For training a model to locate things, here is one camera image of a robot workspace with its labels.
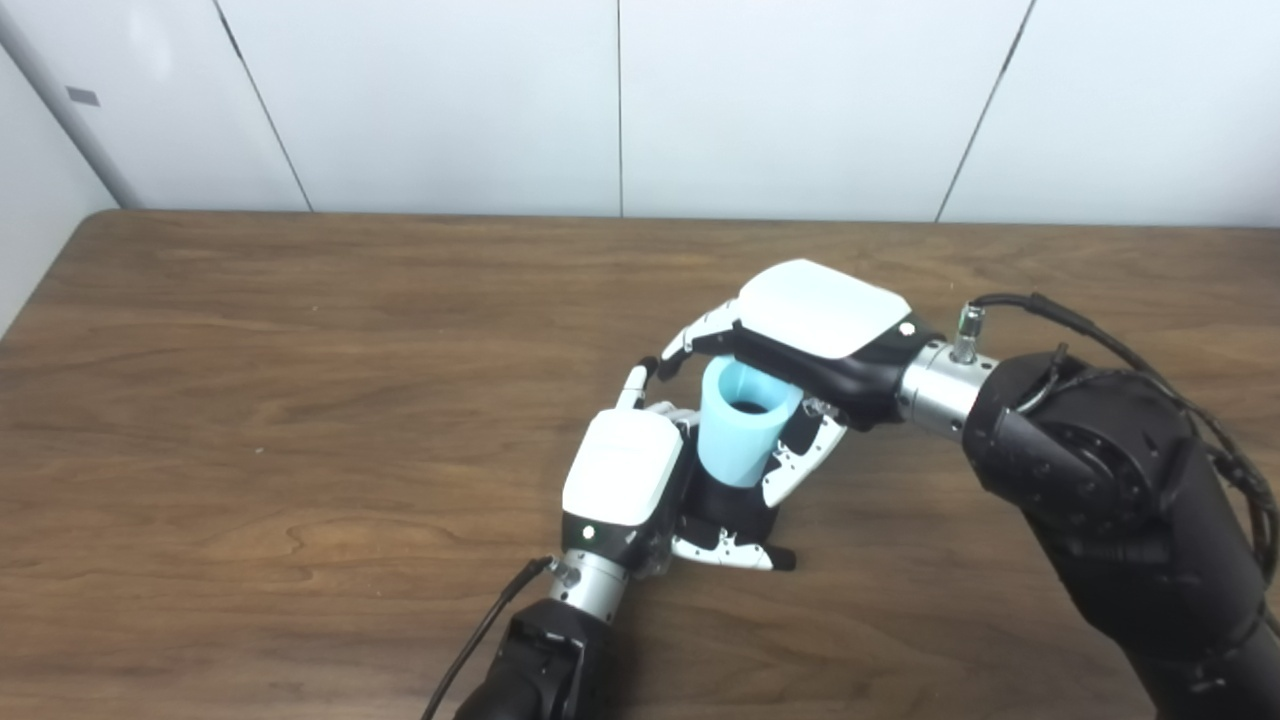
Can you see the black and white right hand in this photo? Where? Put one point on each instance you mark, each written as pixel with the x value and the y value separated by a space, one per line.
pixel 815 320

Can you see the black and white left hand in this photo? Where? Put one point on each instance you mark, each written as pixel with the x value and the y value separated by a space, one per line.
pixel 620 475

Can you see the black flared nozzle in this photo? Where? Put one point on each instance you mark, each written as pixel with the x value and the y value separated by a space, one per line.
pixel 725 505

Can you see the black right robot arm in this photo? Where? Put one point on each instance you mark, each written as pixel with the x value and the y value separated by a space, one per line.
pixel 1120 500

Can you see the small grey wall tag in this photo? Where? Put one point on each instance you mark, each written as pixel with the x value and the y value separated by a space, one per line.
pixel 83 96

